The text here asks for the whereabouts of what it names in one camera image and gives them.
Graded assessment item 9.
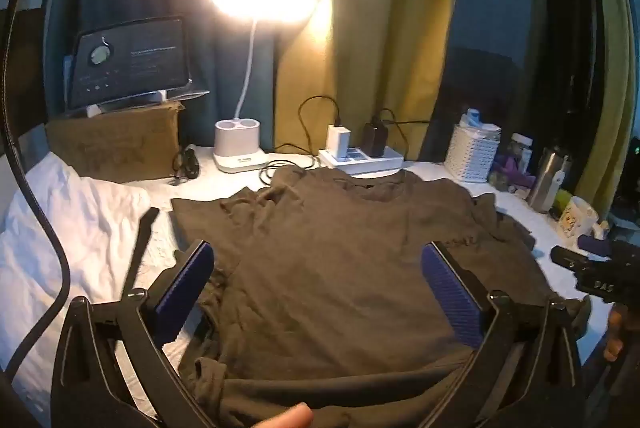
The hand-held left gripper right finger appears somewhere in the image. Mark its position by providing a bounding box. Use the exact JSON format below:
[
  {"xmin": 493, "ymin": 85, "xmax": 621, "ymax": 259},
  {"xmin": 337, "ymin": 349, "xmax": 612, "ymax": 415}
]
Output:
[{"xmin": 420, "ymin": 241, "xmax": 586, "ymax": 428}]

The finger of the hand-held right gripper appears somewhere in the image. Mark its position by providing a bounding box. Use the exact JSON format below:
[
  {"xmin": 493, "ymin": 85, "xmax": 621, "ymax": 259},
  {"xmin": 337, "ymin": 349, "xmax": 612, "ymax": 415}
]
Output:
[
  {"xmin": 577, "ymin": 235, "xmax": 615, "ymax": 257},
  {"xmin": 550, "ymin": 245, "xmax": 592, "ymax": 270}
]

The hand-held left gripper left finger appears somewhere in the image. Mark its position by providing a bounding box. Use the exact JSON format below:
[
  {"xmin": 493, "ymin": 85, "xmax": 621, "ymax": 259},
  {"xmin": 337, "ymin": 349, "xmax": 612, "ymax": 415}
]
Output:
[{"xmin": 50, "ymin": 238, "xmax": 221, "ymax": 428}]

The olive t-shirt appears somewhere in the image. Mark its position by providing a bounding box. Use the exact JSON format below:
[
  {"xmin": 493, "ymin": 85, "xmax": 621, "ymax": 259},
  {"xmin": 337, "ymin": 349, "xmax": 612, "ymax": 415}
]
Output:
[{"xmin": 170, "ymin": 165, "xmax": 593, "ymax": 428}]

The person's right hand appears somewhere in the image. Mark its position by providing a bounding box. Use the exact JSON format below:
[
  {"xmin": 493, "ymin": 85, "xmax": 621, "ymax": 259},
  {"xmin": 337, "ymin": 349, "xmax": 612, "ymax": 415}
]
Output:
[{"xmin": 602, "ymin": 308, "xmax": 627, "ymax": 362}]

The person's left hand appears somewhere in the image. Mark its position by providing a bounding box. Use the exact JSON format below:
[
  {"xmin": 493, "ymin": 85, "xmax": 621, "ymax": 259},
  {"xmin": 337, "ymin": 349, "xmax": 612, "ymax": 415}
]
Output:
[{"xmin": 260, "ymin": 402, "xmax": 315, "ymax": 428}]

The white printed mug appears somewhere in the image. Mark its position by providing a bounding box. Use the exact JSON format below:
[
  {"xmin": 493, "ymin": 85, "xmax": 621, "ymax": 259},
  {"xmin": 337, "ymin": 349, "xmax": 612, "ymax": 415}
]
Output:
[{"xmin": 557, "ymin": 195, "xmax": 601, "ymax": 239}]

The white textured bed cover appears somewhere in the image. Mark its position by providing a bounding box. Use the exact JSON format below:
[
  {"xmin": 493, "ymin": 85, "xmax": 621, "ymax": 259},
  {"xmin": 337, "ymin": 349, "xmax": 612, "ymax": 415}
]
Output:
[{"xmin": 125, "ymin": 145, "xmax": 616, "ymax": 428}]

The steel tumbler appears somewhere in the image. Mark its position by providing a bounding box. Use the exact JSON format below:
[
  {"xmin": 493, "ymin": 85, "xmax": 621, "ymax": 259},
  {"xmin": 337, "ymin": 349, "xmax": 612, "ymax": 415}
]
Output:
[{"xmin": 527, "ymin": 147, "xmax": 573, "ymax": 214}]

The purple object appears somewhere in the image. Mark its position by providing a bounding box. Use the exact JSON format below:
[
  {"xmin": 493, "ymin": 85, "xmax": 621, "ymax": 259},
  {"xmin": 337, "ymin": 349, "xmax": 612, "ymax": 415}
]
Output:
[{"xmin": 492, "ymin": 155, "xmax": 536, "ymax": 190}]

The jar with white lid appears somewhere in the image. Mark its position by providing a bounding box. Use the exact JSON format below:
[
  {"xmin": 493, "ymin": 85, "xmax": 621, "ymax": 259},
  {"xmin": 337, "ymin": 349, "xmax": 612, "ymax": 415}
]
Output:
[{"xmin": 507, "ymin": 133, "xmax": 533, "ymax": 174}]

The white crumpled cloth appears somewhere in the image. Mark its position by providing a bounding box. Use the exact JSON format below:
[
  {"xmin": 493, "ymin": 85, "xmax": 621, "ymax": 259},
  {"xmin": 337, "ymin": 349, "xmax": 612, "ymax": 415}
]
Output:
[{"xmin": 0, "ymin": 151, "xmax": 161, "ymax": 409}]

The white plastic basket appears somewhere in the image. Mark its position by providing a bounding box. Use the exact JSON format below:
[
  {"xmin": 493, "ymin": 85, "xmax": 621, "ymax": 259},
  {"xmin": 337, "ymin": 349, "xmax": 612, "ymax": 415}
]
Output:
[{"xmin": 444, "ymin": 123, "xmax": 502, "ymax": 184}]

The white desk lamp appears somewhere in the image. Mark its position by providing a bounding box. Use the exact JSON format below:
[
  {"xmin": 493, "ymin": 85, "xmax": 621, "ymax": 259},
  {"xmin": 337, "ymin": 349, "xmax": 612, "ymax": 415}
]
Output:
[{"xmin": 207, "ymin": 0, "xmax": 321, "ymax": 174}]

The white power strip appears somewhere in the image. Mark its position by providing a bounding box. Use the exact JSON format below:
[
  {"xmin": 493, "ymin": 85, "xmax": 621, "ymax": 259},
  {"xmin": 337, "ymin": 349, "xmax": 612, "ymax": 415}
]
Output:
[{"xmin": 318, "ymin": 147, "xmax": 406, "ymax": 176}]

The cardboard box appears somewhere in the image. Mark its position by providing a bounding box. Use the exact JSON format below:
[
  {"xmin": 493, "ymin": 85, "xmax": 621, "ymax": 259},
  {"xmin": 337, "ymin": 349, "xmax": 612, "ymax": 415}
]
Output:
[{"xmin": 45, "ymin": 101, "xmax": 186, "ymax": 184}]

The yellow curtain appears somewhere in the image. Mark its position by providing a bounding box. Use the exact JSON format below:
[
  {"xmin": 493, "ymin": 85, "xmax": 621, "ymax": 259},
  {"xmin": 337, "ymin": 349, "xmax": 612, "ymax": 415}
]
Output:
[
  {"xmin": 575, "ymin": 0, "xmax": 637, "ymax": 219},
  {"xmin": 275, "ymin": 0, "xmax": 471, "ymax": 159}
]

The white blue packet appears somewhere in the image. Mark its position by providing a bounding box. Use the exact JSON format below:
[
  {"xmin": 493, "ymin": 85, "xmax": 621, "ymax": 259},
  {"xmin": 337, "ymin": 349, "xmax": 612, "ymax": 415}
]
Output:
[{"xmin": 460, "ymin": 107, "xmax": 501, "ymax": 134}]

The black charger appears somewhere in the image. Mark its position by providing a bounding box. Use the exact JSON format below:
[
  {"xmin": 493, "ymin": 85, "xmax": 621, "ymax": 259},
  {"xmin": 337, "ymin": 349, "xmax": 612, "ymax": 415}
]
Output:
[{"xmin": 362, "ymin": 121, "xmax": 388, "ymax": 157}]

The white charger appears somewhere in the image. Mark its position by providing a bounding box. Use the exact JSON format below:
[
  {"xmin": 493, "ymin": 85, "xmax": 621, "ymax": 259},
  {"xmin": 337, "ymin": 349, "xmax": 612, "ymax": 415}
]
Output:
[{"xmin": 327, "ymin": 124, "xmax": 353, "ymax": 159}]

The black strap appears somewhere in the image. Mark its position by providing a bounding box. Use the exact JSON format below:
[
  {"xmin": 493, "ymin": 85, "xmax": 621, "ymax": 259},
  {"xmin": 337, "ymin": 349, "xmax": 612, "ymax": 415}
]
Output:
[{"xmin": 117, "ymin": 207, "xmax": 161, "ymax": 304}]

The black braided cable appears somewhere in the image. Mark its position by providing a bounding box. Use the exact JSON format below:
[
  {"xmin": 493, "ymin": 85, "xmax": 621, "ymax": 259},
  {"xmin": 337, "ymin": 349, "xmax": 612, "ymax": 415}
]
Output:
[{"xmin": 0, "ymin": 0, "xmax": 71, "ymax": 379}]

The coiled black cable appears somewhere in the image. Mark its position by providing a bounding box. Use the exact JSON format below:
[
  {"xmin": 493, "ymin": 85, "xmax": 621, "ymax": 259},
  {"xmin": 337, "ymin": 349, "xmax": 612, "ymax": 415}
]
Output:
[{"xmin": 170, "ymin": 145, "xmax": 201, "ymax": 184}]

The black charger cable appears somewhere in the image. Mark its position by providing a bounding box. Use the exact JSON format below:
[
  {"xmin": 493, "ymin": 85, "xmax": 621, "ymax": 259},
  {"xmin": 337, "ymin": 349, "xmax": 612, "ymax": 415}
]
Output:
[
  {"xmin": 375, "ymin": 108, "xmax": 436, "ymax": 127},
  {"xmin": 260, "ymin": 96, "xmax": 343, "ymax": 186}
]

